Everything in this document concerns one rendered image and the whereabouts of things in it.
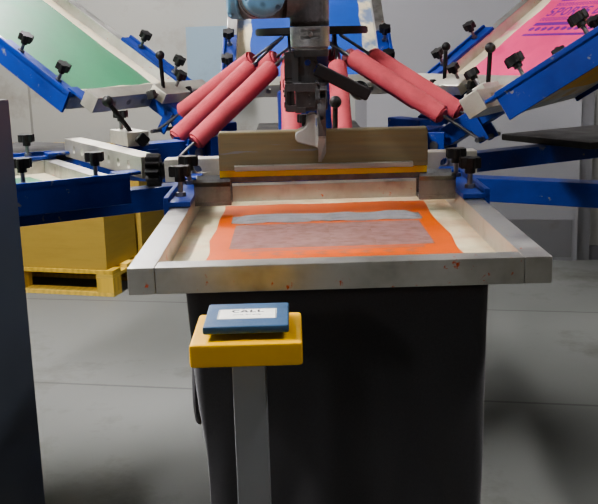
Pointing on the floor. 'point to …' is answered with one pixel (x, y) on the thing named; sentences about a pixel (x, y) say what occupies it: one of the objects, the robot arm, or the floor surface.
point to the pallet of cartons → (86, 251)
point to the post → (249, 394)
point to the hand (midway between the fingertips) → (323, 153)
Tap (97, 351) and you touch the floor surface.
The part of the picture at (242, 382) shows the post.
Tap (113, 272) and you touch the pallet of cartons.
